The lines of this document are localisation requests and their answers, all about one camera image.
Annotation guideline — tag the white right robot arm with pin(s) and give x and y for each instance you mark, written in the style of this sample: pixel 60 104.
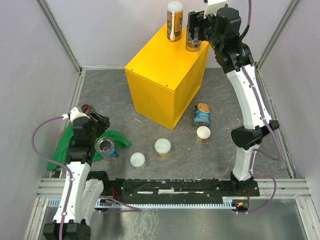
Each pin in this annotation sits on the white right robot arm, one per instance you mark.
pixel 239 66

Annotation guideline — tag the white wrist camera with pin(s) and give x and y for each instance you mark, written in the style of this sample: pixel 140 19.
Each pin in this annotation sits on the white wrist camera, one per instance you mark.
pixel 212 7
pixel 74 113

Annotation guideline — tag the blue yellow can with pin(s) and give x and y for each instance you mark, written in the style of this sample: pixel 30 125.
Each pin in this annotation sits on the blue yellow can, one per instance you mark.
pixel 192 44

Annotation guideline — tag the yellow wooden cabinet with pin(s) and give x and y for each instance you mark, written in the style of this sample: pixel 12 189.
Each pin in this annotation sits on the yellow wooden cabinet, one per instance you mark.
pixel 164 77

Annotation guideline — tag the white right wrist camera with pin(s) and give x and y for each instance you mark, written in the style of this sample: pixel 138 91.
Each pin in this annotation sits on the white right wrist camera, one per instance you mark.
pixel 212 7

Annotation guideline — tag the tall can with white spoon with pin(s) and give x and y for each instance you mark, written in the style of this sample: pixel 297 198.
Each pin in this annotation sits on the tall can with white spoon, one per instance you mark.
pixel 174 22

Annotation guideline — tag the open blue tin can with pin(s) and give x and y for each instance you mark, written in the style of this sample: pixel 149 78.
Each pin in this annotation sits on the open blue tin can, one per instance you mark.
pixel 106 147

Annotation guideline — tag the green cloth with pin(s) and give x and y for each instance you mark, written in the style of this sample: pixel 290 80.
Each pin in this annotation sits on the green cloth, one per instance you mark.
pixel 62 147

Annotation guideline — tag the small jar white lid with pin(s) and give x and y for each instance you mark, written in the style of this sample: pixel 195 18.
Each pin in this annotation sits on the small jar white lid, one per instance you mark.
pixel 138 160

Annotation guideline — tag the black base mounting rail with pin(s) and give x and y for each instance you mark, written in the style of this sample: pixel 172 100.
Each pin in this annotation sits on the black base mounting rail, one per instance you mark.
pixel 179 191

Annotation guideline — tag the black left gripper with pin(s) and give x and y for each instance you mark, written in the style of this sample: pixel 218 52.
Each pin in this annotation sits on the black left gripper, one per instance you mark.
pixel 103 122

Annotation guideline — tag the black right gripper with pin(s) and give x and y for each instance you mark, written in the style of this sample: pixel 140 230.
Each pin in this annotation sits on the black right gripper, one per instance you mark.
pixel 194 20

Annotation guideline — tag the small can white lid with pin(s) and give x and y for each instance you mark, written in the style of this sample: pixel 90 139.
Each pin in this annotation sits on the small can white lid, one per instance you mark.
pixel 202 134

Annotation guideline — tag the blue soup can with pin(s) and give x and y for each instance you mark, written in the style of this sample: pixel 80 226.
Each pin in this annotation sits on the blue soup can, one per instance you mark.
pixel 201 115

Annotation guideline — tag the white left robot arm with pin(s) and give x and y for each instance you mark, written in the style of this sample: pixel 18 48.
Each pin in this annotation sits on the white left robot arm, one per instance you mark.
pixel 82 186

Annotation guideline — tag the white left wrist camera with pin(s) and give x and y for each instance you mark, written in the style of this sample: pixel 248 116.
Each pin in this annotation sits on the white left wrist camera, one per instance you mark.
pixel 74 113

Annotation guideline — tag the light blue cable duct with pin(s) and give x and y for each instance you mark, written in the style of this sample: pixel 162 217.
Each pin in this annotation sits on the light blue cable duct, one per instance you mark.
pixel 227 204

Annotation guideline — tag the yellow can white lid middle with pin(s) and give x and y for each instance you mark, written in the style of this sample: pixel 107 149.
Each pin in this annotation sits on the yellow can white lid middle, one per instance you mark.
pixel 163 148

